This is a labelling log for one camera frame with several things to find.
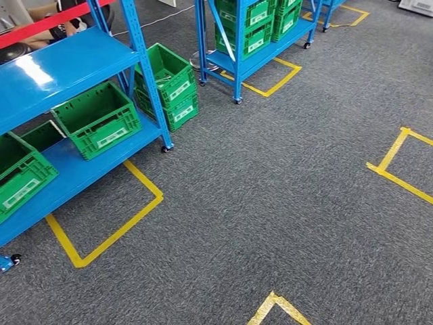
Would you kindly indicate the blue metal shelf rack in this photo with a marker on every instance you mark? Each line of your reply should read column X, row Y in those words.
column 328, row 13
column 257, row 60
column 67, row 63

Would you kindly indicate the green plastic crate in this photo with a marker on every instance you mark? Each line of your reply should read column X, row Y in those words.
column 287, row 4
column 108, row 134
column 176, row 85
column 257, row 15
column 23, row 188
column 182, row 114
column 286, row 27
column 253, row 45
column 41, row 137

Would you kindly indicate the white cabinet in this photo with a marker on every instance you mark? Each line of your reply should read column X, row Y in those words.
column 167, row 2

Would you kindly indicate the white desk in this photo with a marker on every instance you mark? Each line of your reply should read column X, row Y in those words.
column 13, row 13

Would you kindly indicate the white machine base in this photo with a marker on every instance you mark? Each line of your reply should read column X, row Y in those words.
column 418, row 6

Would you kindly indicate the yellow floor tape frame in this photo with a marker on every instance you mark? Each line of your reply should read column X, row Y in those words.
column 142, row 179
column 270, row 302

